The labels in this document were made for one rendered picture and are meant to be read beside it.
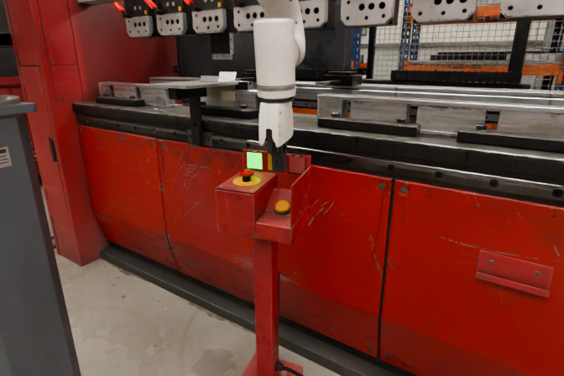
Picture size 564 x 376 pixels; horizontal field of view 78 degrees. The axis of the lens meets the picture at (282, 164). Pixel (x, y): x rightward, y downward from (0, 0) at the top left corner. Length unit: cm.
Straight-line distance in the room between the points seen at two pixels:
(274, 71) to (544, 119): 67
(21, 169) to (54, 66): 120
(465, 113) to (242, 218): 65
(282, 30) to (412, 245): 67
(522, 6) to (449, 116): 29
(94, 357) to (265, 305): 83
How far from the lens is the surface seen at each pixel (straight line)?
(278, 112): 74
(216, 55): 143
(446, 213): 100
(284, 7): 81
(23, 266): 88
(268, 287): 100
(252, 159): 97
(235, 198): 84
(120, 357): 162
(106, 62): 211
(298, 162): 92
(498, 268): 104
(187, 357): 154
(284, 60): 73
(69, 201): 208
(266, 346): 113
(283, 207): 87
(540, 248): 102
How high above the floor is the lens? 108
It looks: 17 degrees down
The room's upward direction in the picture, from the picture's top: straight up
